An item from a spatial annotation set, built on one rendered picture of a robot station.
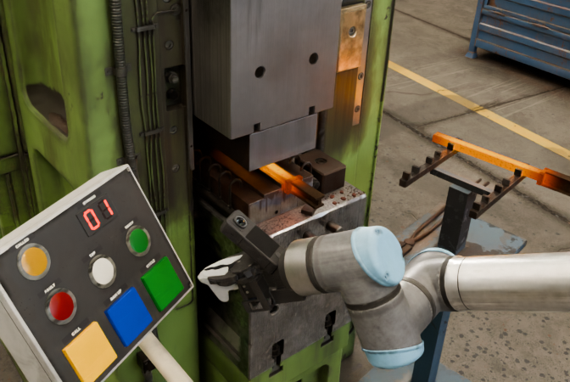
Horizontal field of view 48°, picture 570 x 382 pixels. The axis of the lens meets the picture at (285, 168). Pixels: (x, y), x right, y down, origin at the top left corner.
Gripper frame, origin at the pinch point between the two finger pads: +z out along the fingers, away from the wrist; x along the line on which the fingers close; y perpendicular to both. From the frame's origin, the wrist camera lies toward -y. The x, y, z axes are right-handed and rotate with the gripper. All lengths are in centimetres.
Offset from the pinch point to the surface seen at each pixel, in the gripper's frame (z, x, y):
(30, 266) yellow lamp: 10.7, -21.2, -17.0
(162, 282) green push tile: 10.3, -0.4, 0.4
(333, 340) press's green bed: 26, 58, 59
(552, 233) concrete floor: 0, 217, 123
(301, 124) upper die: -0.7, 48.8, -8.5
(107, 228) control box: 11.0, -4.7, -14.1
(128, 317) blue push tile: 10.3, -10.7, 0.6
